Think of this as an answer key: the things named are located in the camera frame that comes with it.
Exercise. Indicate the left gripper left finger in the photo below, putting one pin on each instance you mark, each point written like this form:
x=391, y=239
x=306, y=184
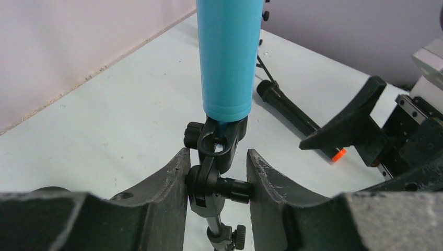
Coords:
x=148, y=216

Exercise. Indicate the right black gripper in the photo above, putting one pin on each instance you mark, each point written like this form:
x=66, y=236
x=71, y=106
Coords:
x=407, y=150

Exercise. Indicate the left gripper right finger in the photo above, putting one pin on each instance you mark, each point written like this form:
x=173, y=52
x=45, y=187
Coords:
x=400, y=214

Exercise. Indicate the black microphone orange end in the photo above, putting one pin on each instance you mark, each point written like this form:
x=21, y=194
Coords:
x=271, y=94

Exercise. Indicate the small tripod clip stand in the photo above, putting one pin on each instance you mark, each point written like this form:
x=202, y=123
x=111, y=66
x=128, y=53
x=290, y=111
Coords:
x=216, y=144

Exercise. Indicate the tripod shock mount stand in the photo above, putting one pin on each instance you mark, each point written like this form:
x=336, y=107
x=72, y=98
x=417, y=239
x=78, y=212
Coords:
x=260, y=64

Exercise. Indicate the blue microphone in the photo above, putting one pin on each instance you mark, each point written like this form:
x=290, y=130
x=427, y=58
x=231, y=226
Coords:
x=229, y=33

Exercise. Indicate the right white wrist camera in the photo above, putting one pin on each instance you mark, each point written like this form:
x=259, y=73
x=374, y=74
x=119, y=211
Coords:
x=429, y=61

